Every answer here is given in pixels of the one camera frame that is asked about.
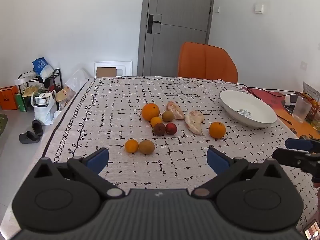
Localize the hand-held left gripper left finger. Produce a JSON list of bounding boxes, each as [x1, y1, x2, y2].
[[32, 147, 126, 201]]

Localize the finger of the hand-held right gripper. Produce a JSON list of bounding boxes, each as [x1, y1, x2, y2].
[[272, 148, 307, 168], [285, 137, 320, 153]]

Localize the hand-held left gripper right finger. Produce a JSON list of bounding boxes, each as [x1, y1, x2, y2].
[[191, 147, 292, 200]]

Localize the medium orange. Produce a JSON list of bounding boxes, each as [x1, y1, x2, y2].
[[209, 121, 226, 139]]

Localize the small tangerine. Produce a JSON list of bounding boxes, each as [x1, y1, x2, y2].
[[150, 116, 163, 128], [125, 139, 139, 154]]

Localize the peeled pomelo piece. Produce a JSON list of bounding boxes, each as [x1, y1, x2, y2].
[[185, 110, 205, 135], [166, 101, 186, 120]]

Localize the red plum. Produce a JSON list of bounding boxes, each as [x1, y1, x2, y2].
[[165, 122, 178, 135]]

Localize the white plate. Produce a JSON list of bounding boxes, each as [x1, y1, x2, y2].
[[219, 90, 278, 128]]

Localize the dark red-brown plum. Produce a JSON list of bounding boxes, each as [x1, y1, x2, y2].
[[153, 123, 166, 136]]

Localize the clear plastic cup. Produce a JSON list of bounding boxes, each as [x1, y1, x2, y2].
[[292, 95, 312, 124]]

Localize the white charger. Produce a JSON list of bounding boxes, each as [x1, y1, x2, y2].
[[284, 94, 298, 106]]

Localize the red orange table mat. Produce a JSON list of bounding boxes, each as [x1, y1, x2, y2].
[[246, 87, 320, 140]]

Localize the printed snack packet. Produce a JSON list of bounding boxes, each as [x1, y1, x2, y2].
[[302, 81, 320, 103]]

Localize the smartphone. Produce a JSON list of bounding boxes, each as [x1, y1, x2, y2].
[[302, 219, 320, 240]]

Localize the white black-patterned tablecloth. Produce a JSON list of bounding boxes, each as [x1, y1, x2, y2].
[[0, 76, 320, 240]]

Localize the dark grey slipper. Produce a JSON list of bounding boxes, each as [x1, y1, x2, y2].
[[32, 120, 44, 137], [19, 131, 41, 144]]

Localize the white plastic bag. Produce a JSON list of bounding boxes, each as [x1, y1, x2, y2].
[[31, 90, 58, 126]]

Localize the large orange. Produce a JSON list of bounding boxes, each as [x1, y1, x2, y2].
[[141, 103, 160, 122]]

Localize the brown paper bag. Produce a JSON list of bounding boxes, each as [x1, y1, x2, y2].
[[55, 86, 76, 106]]

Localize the clear plastic bag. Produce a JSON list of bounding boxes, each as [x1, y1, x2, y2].
[[65, 68, 91, 93]]

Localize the brown cardboard piece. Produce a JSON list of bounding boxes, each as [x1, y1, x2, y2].
[[96, 67, 117, 78]]

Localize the black shoe rack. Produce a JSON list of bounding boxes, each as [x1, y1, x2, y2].
[[17, 68, 63, 111]]

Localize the white foam packaging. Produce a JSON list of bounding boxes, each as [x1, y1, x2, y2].
[[94, 60, 132, 78]]

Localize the green box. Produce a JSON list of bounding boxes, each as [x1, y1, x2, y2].
[[15, 93, 27, 112]]

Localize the orange chair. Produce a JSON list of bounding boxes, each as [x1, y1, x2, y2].
[[177, 42, 238, 84]]

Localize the blue and white bag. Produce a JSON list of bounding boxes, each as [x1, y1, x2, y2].
[[32, 57, 54, 81]]

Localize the orange box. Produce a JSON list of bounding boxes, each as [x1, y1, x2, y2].
[[0, 86, 19, 111]]

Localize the grey door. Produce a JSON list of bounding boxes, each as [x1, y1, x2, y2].
[[137, 0, 216, 77]]

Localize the black cable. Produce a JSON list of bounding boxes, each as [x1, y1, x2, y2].
[[234, 83, 302, 98]]

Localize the black door handle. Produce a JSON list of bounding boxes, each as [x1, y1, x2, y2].
[[147, 14, 162, 34]]

